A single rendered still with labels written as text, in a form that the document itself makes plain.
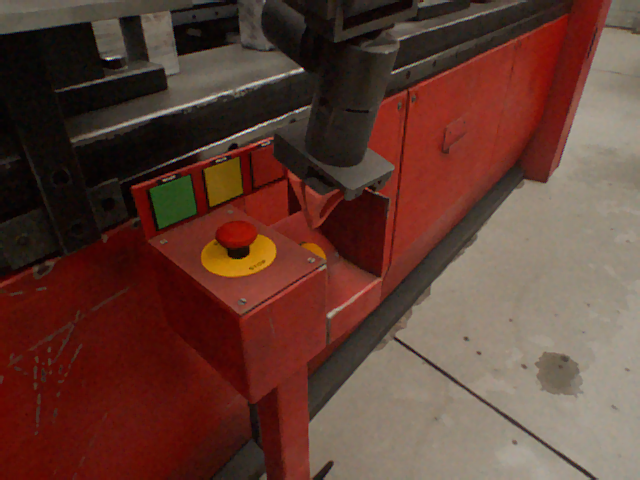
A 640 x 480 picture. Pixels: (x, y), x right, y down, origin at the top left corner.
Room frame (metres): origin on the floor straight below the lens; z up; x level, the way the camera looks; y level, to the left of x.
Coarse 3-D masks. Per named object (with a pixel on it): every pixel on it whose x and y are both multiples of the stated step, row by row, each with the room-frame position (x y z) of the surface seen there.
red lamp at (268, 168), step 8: (256, 152) 0.48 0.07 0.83; (264, 152) 0.49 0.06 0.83; (272, 152) 0.50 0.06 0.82; (256, 160) 0.48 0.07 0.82; (264, 160) 0.49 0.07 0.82; (272, 160) 0.49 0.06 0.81; (256, 168) 0.48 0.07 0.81; (264, 168) 0.49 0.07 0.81; (272, 168) 0.49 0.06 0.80; (280, 168) 0.50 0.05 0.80; (256, 176) 0.48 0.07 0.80; (264, 176) 0.48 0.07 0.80; (272, 176) 0.49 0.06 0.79; (280, 176) 0.50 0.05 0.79; (256, 184) 0.48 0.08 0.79
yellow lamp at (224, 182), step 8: (232, 160) 0.45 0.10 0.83; (208, 168) 0.43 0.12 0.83; (216, 168) 0.44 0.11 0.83; (224, 168) 0.45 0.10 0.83; (232, 168) 0.45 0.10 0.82; (208, 176) 0.43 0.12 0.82; (216, 176) 0.44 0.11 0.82; (224, 176) 0.45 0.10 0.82; (232, 176) 0.45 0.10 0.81; (240, 176) 0.46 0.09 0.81; (208, 184) 0.43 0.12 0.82; (216, 184) 0.44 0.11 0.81; (224, 184) 0.44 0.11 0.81; (232, 184) 0.45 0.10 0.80; (240, 184) 0.46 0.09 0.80; (208, 192) 0.43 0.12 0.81; (216, 192) 0.44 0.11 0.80; (224, 192) 0.44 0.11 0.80; (232, 192) 0.45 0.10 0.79; (240, 192) 0.46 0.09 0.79; (216, 200) 0.44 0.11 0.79; (224, 200) 0.44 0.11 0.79
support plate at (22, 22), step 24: (0, 0) 0.33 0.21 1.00; (24, 0) 0.33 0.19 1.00; (48, 0) 0.33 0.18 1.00; (72, 0) 0.33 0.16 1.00; (96, 0) 0.33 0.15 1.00; (120, 0) 0.33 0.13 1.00; (144, 0) 0.34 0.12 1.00; (168, 0) 0.36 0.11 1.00; (192, 0) 0.38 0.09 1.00; (0, 24) 0.27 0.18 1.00; (24, 24) 0.28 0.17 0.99; (48, 24) 0.29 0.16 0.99; (72, 24) 0.30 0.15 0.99
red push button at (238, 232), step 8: (224, 224) 0.36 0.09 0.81; (232, 224) 0.36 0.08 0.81; (240, 224) 0.36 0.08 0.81; (248, 224) 0.36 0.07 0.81; (216, 232) 0.35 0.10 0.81; (224, 232) 0.35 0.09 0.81; (232, 232) 0.35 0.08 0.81; (240, 232) 0.35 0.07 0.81; (248, 232) 0.35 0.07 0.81; (256, 232) 0.35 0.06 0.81; (216, 240) 0.34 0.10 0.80; (224, 240) 0.34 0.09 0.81; (232, 240) 0.34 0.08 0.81; (240, 240) 0.34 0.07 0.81; (248, 240) 0.34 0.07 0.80; (232, 248) 0.34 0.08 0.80; (240, 248) 0.34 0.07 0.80; (248, 248) 0.35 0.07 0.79; (232, 256) 0.34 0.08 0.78; (240, 256) 0.34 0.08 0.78
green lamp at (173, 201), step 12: (180, 180) 0.41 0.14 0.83; (156, 192) 0.39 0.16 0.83; (168, 192) 0.40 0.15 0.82; (180, 192) 0.41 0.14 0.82; (192, 192) 0.42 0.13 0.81; (156, 204) 0.39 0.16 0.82; (168, 204) 0.40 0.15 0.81; (180, 204) 0.40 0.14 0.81; (192, 204) 0.41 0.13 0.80; (156, 216) 0.39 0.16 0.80; (168, 216) 0.39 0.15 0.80; (180, 216) 0.40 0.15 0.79
